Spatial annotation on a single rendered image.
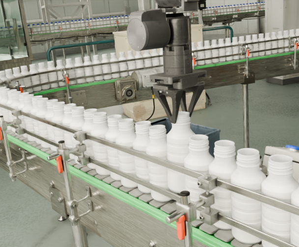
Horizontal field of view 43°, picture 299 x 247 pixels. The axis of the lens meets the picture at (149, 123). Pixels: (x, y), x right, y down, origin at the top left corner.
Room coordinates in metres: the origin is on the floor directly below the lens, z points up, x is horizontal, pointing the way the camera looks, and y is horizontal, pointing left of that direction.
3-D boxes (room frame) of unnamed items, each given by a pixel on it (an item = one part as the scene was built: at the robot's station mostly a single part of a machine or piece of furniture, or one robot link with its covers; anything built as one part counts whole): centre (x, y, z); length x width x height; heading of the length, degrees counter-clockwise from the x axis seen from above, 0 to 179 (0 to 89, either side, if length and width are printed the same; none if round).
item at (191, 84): (0.76, -0.07, 1.23); 0.07 x 0.07 x 0.09; 38
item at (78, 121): (1.06, 0.20, 1.08); 0.06 x 0.06 x 0.17
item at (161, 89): (0.75, -0.06, 1.23); 0.07 x 0.07 x 0.09; 38
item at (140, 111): (5.44, -0.22, 0.59); 1.10 x 0.62 x 1.18; 110
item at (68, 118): (1.11, 0.23, 1.08); 0.06 x 0.06 x 0.17
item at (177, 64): (0.76, -0.07, 1.31); 0.10 x 0.07 x 0.07; 128
